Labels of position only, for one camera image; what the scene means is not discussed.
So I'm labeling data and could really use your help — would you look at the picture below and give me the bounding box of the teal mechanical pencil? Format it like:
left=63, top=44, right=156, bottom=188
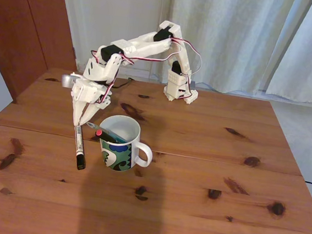
left=84, top=120, right=130, bottom=145

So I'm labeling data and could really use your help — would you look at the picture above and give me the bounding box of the black pen with red ends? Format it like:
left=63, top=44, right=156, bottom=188
left=94, top=129, right=119, bottom=144

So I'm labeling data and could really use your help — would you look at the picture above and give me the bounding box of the white marker with black cap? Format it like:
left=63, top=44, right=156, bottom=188
left=70, top=125, right=90, bottom=172

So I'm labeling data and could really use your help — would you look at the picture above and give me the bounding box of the white mug, green blue pattern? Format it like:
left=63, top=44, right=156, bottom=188
left=95, top=113, right=157, bottom=175

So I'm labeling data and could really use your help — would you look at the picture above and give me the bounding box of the brown wooden cabinet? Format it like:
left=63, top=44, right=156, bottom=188
left=0, top=0, right=84, bottom=110

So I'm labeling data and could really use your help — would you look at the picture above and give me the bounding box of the wide white curtain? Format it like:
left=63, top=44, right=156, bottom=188
left=147, top=0, right=312, bottom=102

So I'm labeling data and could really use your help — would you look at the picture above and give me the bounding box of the silver camera box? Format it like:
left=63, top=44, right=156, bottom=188
left=60, top=74, right=79, bottom=89

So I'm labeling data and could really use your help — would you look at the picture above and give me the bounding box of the black camera cable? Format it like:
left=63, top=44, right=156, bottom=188
left=110, top=75, right=134, bottom=91

